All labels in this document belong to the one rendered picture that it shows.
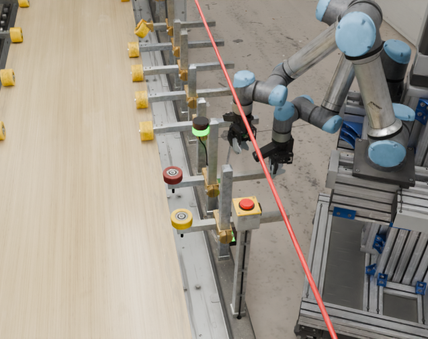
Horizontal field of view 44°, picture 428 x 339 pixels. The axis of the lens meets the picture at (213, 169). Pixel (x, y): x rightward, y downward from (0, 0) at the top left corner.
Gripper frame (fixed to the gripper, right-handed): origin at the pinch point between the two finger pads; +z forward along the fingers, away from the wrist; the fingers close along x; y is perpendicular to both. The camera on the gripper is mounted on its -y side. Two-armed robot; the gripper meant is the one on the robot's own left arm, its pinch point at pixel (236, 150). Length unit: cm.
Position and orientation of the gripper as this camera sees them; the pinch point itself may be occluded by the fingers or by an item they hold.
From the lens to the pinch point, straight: 210.8
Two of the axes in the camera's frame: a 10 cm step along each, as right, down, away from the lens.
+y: 5.1, 5.5, -6.6
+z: -0.1, 7.7, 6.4
